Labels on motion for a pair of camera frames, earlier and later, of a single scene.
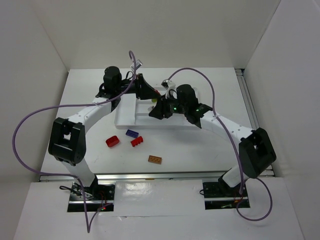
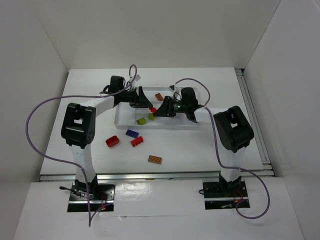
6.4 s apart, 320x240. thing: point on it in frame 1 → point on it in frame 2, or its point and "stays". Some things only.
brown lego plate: (155, 159) stays
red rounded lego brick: (112, 141) stays
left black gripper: (139, 85) → (137, 97)
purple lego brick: (132, 133) stays
